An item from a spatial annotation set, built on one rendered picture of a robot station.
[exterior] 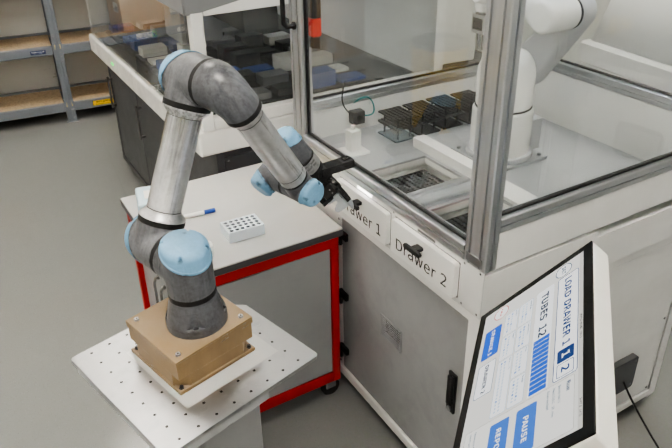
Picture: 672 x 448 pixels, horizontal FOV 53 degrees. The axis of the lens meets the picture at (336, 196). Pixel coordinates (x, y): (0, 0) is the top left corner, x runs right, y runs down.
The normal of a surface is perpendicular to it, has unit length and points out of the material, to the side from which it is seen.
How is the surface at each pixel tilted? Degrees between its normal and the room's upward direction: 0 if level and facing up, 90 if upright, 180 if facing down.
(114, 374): 0
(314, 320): 90
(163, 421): 0
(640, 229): 90
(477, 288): 90
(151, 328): 2
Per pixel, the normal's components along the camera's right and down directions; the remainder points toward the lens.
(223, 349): 0.71, 0.32
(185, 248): 0.06, -0.82
